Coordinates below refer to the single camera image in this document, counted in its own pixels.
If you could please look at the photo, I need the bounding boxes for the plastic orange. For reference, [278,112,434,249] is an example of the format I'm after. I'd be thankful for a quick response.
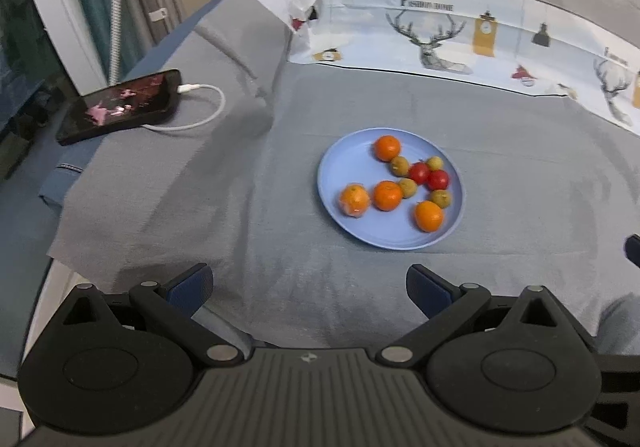
[339,184,371,218]

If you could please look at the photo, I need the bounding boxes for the black smartphone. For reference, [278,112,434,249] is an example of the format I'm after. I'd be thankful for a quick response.
[56,69,182,146]

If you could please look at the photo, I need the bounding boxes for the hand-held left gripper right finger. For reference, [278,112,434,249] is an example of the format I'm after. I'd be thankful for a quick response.
[375,263,581,368]

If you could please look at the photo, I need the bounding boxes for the white charging cable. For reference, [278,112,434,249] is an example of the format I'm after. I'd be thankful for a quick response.
[145,84,225,131]

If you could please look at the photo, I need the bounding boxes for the striped pole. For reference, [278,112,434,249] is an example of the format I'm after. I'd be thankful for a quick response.
[107,0,123,83]

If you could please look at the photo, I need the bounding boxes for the grey trouser leg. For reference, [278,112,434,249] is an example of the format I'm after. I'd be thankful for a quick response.
[597,294,640,355]

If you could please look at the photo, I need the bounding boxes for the deer printed bed sheet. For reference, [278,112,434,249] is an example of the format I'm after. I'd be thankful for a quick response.
[234,0,640,137]

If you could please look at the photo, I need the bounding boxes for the blue plate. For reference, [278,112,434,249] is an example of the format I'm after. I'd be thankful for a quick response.
[316,128,466,250]

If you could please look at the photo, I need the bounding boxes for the small orange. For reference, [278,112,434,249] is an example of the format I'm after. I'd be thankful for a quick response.
[414,200,445,233]
[374,135,402,162]
[373,180,404,212]

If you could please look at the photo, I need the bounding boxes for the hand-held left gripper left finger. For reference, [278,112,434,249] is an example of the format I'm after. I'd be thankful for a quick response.
[60,263,246,368]

